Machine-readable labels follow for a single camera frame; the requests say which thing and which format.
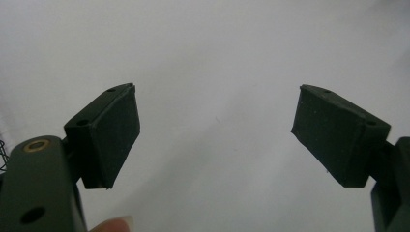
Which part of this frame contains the dark wire object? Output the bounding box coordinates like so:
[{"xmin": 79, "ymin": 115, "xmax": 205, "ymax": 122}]
[{"xmin": 0, "ymin": 138, "xmax": 10, "ymax": 172}]

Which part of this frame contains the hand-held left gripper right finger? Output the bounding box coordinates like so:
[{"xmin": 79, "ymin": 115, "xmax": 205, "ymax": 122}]
[{"xmin": 290, "ymin": 84, "xmax": 392, "ymax": 189}]

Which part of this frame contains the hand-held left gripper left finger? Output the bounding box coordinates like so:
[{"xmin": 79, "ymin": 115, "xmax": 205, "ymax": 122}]
[{"xmin": 63, "ymin": 82, "xmax": 141, "ymax": 190}]

